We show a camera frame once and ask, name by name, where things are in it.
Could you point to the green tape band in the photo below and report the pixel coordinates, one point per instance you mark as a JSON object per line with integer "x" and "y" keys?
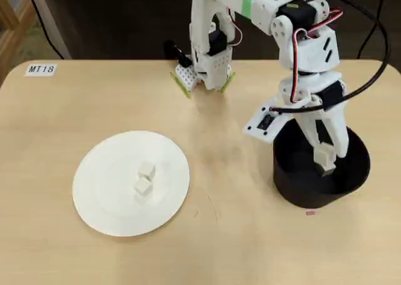
{"x": 249, "y": 4}

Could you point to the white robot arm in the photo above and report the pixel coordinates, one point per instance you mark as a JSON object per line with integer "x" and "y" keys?
{"x": 200, "y": 15}

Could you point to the white round plate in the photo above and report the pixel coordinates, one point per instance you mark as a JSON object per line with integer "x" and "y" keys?
{"x": 119, "y": 210}

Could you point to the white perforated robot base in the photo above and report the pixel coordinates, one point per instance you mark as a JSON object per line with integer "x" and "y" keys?
{"x": 216, "y": 69}

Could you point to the wooden shelf unit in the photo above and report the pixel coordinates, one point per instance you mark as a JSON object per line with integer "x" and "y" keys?
{"x": 12, "y": 22}

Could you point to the green base clamp strip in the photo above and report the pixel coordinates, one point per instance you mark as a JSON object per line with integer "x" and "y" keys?
{"x": 228, "y": 84}
{"x": 181, "y": 86}

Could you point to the black round pot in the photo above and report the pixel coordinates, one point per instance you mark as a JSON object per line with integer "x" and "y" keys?
{"x": 297, "y": 188}

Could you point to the white MT18 label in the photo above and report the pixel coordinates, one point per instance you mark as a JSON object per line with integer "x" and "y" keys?
{"x": 40, "y": 69}

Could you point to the small pink sticker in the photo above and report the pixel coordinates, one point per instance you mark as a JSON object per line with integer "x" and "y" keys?
{"x": 311, "y": 213}

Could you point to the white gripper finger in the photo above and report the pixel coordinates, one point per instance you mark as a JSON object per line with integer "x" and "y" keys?
{"x": 311, "y": 131}
{"x": 340, "y": 131}

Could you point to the black table clamp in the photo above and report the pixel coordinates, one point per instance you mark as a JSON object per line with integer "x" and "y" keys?
{"x": 173, "y": 48}

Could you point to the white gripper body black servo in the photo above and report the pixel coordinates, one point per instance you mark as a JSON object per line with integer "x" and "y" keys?
{"x": 316, "y": 86}

